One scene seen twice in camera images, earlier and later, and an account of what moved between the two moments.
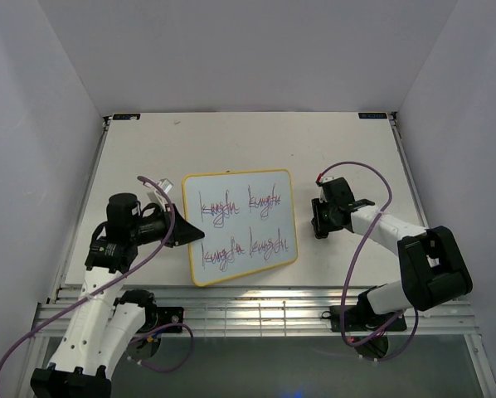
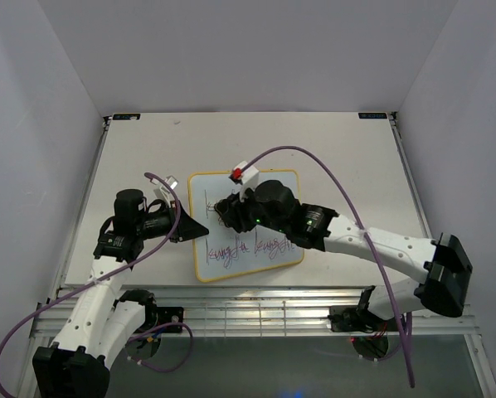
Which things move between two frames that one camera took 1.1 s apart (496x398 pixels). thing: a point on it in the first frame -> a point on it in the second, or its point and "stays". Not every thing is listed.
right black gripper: (319, 224) -> (235, 214)
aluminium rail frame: (250, 312) stays
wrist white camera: (322, 193) -> (244, 180)
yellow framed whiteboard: (248, 220) stays
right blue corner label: (372, 115) stays
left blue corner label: (126, 116) stays
